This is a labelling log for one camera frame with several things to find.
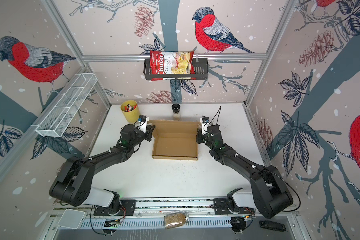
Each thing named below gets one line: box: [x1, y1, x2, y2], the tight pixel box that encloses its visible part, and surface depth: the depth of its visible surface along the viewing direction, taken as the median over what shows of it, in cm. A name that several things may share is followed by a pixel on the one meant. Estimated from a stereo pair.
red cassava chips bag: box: [150, 50, 197, 81], surface depth 90 cm
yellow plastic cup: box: [120, 100, 140, 124], surface depth 106 cm
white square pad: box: [57, 208, 85, 230], surface depth 71 cm
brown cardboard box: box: [147, 120, 200, 161], surface depth 95 cm
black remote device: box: [259, 220, 286, 232], surface depth 68 cm
